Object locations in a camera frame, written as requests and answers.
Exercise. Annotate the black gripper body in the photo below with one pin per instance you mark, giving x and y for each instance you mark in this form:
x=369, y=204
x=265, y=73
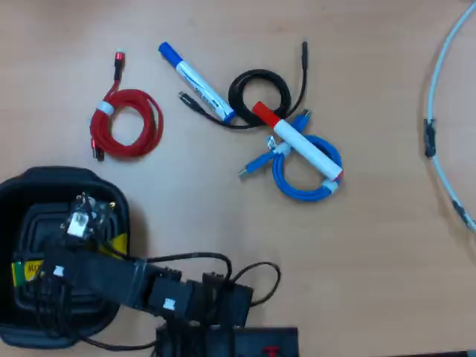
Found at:
x=70, y=266

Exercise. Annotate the yellow instant coffee stick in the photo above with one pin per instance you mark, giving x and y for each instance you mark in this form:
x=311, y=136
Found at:
x=25, y=272

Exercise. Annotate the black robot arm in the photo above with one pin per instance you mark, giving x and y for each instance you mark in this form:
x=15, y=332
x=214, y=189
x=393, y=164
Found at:
x=167, y=290

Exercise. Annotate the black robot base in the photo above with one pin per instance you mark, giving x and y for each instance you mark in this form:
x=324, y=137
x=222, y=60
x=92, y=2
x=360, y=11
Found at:
x=241, y=342

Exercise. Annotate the black plastic bowl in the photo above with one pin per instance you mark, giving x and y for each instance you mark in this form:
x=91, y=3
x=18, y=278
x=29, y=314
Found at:
x=22, y=208

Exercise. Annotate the red clamp knob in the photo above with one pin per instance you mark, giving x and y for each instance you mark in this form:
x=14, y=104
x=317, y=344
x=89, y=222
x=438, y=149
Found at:
x=270, y=350

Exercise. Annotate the blue capped white marker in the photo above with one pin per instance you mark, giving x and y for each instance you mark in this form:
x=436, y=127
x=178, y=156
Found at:
x=197, y=83

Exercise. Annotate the red capped white marker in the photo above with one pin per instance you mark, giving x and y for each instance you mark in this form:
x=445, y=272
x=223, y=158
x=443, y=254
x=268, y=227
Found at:
x=301, y=143

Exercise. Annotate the black tape wrap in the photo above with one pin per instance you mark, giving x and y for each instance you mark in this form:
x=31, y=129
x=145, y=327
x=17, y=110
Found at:
x=430, y=137
x=461, y=212

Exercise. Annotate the bare camera circuit board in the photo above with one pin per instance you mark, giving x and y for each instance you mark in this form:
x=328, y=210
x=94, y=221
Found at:
x=83, y=217

